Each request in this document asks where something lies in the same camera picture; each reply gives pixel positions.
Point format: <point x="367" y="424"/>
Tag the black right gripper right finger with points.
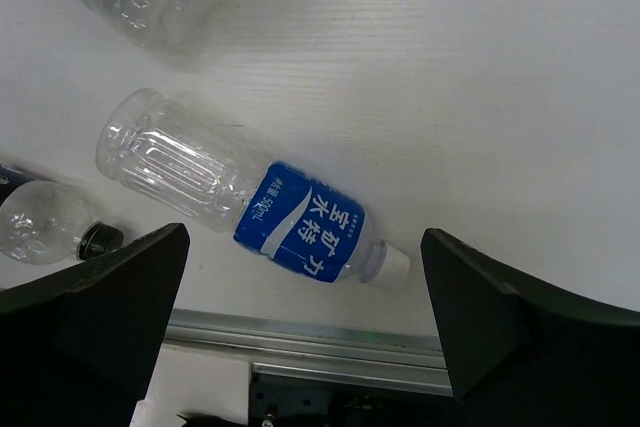
<point x="520" y="351"/>

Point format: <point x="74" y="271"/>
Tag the aluminium table edge rail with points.
<point x="319" y="353"/>

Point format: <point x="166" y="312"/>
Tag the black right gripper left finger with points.
<point x="79" y="347"/>

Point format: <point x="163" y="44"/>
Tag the blue label plastic bottle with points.
<point x="215" y="175"/>

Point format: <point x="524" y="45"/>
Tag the black cap plastic bottle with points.
<point x="44" y="222"/>

